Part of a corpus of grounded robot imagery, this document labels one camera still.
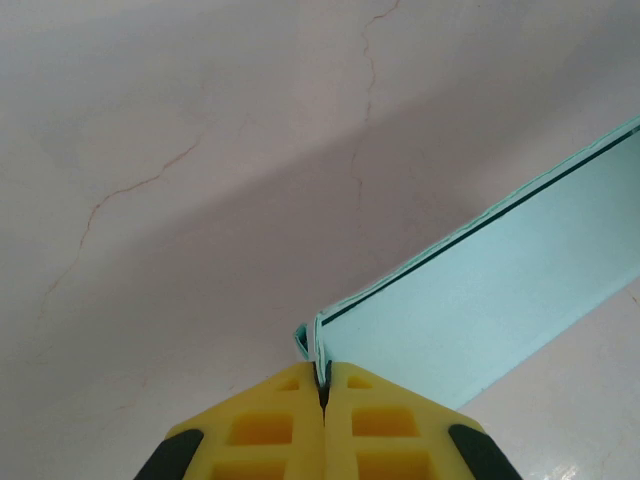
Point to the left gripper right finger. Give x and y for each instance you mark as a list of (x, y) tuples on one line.
[(340, 440)]

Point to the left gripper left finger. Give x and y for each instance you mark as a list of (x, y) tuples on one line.
[(305, 440)]

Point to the light blue paper box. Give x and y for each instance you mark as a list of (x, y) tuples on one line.
[(500, 300)]

